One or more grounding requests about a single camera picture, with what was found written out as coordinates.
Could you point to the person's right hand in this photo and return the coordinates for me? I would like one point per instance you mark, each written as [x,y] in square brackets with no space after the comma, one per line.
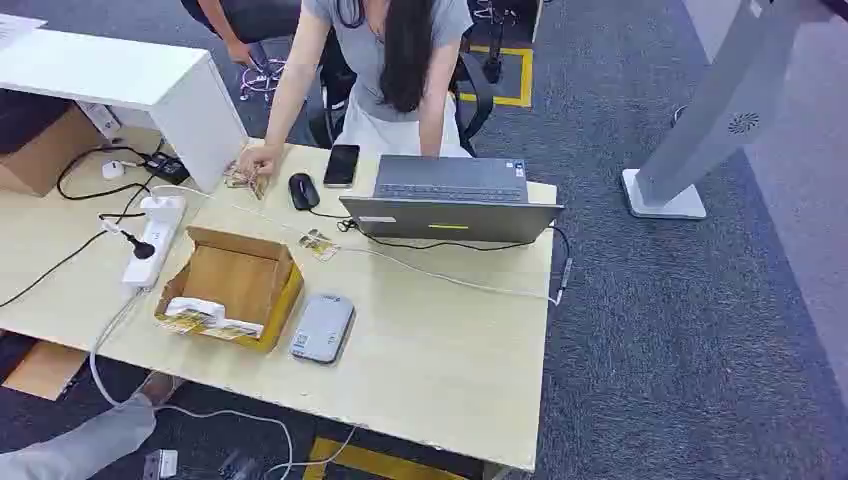
[258,159]

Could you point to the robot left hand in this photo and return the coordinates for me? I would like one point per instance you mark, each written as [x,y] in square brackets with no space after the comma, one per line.
[159,387]

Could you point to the stack of printed cards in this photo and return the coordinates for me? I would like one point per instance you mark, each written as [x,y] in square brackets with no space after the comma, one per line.
[240,179]

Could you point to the black computer mouse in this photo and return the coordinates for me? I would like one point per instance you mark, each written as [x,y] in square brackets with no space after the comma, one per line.
[303,191]

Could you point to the yellow printed card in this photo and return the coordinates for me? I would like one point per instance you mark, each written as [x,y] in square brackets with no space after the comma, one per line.
[182,323]
[318,245]

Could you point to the small white box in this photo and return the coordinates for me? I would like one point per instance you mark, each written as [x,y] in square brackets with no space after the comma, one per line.
[161,464]

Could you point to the white chair base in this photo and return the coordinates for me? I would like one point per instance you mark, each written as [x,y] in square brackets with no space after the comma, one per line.
[262,78]

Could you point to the black smartphone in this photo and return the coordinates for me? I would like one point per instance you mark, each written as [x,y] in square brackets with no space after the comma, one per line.
[342,166]

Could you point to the white card holder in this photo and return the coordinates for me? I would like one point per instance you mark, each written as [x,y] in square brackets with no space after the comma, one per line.
[212,314]

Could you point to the black power adapter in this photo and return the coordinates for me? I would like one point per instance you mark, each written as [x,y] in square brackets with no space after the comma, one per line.
[167,168]

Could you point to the flat cardboard piece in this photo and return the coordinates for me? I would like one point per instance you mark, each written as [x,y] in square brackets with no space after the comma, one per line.
[43,371]

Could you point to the wooden card box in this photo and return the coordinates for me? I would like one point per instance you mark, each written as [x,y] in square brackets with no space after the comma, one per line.
[232,275]

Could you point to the white power strip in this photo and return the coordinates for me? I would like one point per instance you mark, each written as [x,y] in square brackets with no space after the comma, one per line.
[156,242]

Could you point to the black plug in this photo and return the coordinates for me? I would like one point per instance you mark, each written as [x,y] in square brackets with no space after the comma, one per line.
[140,249]

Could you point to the person in dark clothes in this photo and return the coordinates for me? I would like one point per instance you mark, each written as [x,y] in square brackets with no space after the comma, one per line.
[252,16]

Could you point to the small round white device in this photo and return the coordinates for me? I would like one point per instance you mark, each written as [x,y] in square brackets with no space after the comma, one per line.
[112,170]

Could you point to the person in grey top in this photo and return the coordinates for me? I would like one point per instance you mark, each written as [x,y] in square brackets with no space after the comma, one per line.
[371,60]

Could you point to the white rectangular box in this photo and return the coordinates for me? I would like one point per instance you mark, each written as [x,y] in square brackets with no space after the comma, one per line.
[99,119]

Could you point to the grey card reader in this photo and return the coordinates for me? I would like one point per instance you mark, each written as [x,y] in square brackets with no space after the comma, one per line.
[322,329]

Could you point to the grey laptop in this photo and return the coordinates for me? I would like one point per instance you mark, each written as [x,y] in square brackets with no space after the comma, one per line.
[450,199]

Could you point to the large brown cardboard box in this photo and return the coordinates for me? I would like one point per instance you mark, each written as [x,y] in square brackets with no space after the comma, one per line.
[46,156]

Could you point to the black office chair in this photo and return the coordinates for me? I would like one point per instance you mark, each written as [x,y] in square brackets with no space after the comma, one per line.
[474,93]

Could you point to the black tripod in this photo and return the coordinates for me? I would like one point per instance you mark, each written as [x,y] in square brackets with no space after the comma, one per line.
[493,63]

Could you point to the white floor stand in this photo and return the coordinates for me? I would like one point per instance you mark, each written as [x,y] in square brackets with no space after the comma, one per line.
[715,119]

